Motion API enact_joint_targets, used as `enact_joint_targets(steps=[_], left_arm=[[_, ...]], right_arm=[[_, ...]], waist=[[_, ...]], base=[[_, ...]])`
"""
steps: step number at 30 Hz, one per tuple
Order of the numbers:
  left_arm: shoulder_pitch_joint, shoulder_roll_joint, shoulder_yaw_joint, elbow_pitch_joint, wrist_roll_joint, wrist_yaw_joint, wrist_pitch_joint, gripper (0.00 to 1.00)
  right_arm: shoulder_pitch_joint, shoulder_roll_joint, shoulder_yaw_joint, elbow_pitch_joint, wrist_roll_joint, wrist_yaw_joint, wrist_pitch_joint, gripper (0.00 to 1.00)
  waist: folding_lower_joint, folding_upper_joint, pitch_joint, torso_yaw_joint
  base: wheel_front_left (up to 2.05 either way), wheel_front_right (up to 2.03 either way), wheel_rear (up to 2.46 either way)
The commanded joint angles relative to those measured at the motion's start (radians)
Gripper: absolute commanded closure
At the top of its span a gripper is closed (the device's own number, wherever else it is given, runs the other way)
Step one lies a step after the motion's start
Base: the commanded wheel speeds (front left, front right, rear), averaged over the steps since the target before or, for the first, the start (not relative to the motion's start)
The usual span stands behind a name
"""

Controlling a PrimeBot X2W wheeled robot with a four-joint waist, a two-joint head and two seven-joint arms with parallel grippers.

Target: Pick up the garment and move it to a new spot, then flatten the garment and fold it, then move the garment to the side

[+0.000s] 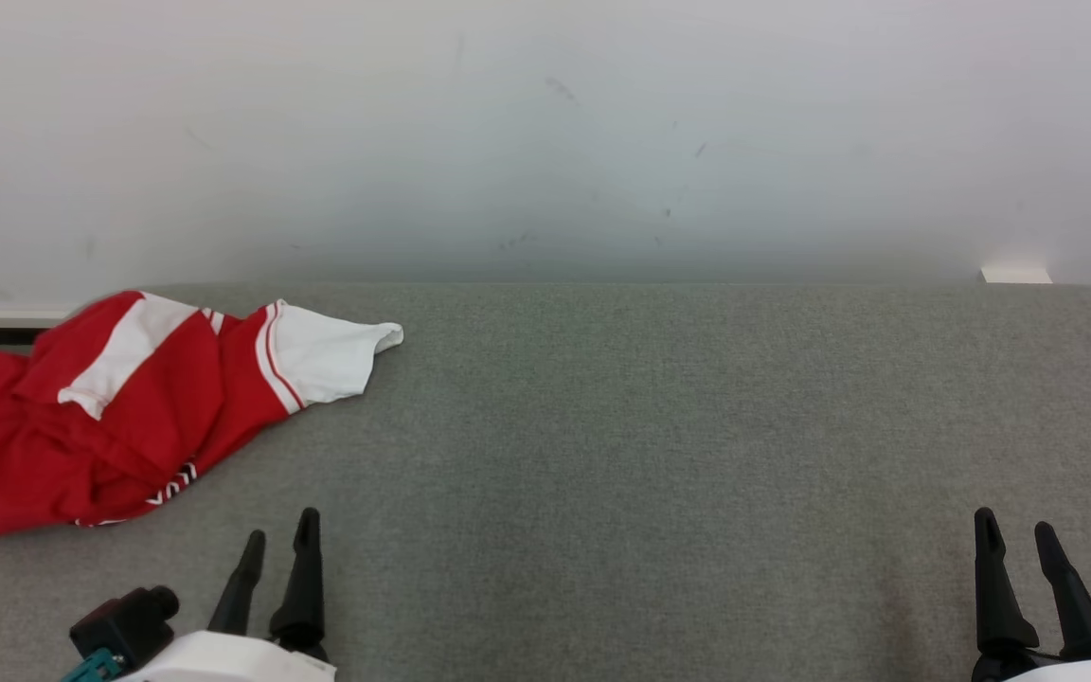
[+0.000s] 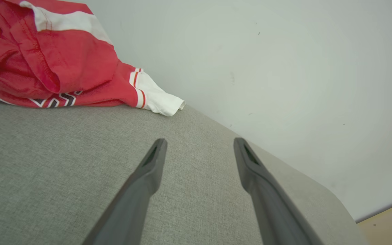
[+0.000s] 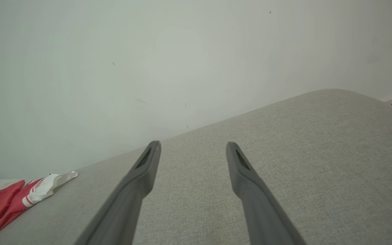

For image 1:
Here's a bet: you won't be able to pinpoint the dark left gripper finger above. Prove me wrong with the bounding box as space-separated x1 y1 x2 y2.
269 508 330 662
207 529 267 636

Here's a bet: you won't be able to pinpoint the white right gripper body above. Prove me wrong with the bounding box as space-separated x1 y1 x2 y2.
972 649 1091 682

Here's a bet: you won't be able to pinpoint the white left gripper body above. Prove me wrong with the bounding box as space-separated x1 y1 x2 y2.
119 630 338 682

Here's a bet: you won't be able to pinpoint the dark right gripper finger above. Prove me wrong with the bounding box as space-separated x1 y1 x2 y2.
1035 521 1091 662
974 508 1040 656

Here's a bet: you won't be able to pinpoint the red and white basketball jersey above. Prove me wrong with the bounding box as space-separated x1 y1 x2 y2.
152 299 405 508

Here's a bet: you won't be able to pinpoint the red shorts with white stripe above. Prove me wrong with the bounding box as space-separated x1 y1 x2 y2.
0 290 224 538

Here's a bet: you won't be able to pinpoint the teal left camera plug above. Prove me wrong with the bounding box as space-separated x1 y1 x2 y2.
61 647 125 682

